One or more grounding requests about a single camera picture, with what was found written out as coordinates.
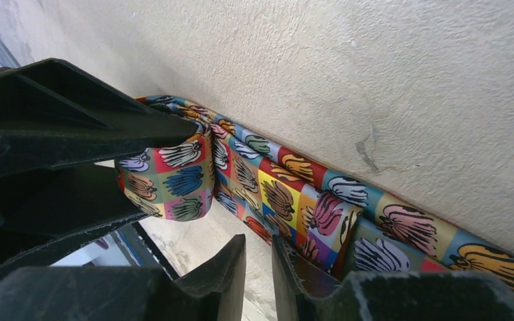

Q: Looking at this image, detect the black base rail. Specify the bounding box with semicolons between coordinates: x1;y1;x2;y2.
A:
110;222;179;280

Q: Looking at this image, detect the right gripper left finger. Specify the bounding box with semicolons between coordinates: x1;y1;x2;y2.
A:
0;234;246;320

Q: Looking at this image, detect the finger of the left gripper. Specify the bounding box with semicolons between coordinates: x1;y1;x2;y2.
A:
0;59;197;178
0;165;144;281

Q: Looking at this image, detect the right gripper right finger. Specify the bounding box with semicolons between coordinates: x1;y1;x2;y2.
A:
271;235;514;320

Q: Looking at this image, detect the colourful patterned tie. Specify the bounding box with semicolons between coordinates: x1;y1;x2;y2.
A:
115;96;514;293

